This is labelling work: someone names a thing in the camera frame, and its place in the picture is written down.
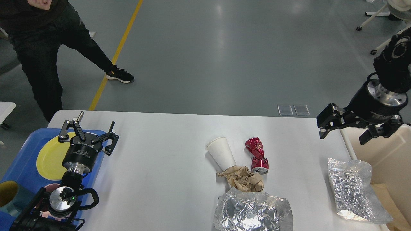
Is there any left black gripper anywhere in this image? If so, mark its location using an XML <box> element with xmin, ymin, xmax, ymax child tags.
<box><xmin>58</xmin><ymin>112</ymin><xmax>119</xmax><ymax>174</ymax></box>

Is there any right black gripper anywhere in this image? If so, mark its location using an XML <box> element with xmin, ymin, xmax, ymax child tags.
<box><xmin>317</xmin><ymin>80</ymin><xmax>409</xmax><ymax>145</ymax></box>

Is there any yellow round plate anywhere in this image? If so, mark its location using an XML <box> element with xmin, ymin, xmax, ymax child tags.
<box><xmin>36</xmin><ymin>136</ymin><xmax>70</xmax><ymax>181</ymax></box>

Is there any pink ribbed mug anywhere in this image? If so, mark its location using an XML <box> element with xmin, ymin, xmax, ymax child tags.
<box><xmin>35</xmin><ymin>183</ymin><xmax>63</xmax><ymax>221</ymax></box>

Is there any clear plastic wrap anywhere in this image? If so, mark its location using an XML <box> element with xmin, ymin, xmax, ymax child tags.
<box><xmin>328</xmin><ymin>158</ymin><xmax>393</xmax><ymax>225</ymax></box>

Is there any dark teal mug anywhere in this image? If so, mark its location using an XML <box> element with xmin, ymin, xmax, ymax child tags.
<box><xmin>0</xmin><ymin>180</ymin><xmax>35</xmax><ymax>217</ymax></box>

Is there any aluminium foil sheet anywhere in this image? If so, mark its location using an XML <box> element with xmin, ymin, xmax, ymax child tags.
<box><xmin>214</xmin><ymin>188</ymin><xmax>293</xmax><ymax>231</ymax></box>

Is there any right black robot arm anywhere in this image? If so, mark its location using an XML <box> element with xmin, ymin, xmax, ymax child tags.
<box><xmin>317</xmin><ymin>31</ymin><xmax>411</xmax><ymax>145</ymax></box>

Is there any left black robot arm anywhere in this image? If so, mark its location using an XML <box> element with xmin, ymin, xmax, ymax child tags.
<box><xmin>9</xmin><ymin>112</ymin><xmax>119</xmax><ymax>231</ymax></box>

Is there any beige plastic bin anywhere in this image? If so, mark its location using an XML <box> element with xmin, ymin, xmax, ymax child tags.
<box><xmin>340</xmin><ymin>125</ymin><xmax>411</xmax><ymax>224</ymax></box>

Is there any blue plastic tray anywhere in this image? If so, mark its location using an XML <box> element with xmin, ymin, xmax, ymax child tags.
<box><xmin>0</xmin><ymin>128</ymin><xmax>106</xmax><ymax>231</ymax></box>

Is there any white side table corner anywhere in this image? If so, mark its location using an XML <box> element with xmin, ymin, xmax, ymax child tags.
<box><xmin>0</xmin><ymin>101</ymin><xmax>16</xmax><ymax>130</ymax></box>

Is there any crushed red can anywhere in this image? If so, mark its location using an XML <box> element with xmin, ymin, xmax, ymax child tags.
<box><xmin>245</xmin><ymin>137</ymin><xmax>269</xmax><ymax>175</ymax></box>

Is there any person in dark clothes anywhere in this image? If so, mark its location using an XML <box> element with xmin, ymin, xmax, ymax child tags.
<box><xmin>0</xmin><ymin>0</ymin><xmax>135</xmax><ymax>122</ymax></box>

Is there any crumpled brown paper ball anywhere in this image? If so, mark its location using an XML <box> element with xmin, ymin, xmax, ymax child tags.
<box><xmin>217</xmin><ymin>166</ymin><xmax>264</xmax><ymax>193</ymax></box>

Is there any white paper cup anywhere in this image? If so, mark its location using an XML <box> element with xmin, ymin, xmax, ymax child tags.
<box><xmin>206</xmin><ymin>137</ymin><xmax>237</xmax><ymax>171</ymax></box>

